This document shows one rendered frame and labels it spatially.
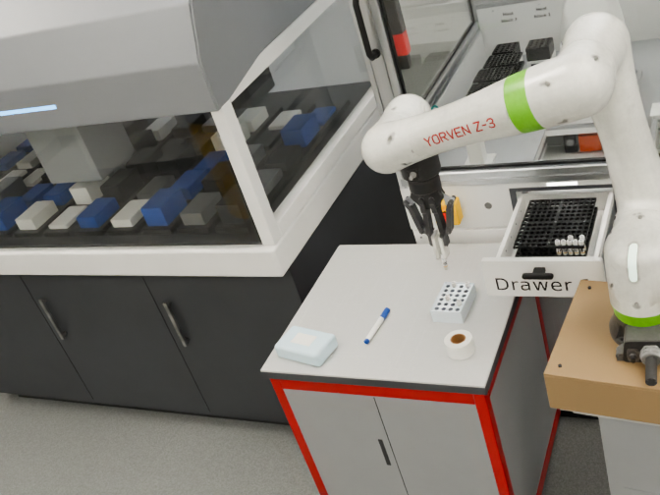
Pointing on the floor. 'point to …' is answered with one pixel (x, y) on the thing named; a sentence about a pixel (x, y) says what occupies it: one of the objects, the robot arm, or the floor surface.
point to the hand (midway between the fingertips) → (440, 245)
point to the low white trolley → (418, 380)
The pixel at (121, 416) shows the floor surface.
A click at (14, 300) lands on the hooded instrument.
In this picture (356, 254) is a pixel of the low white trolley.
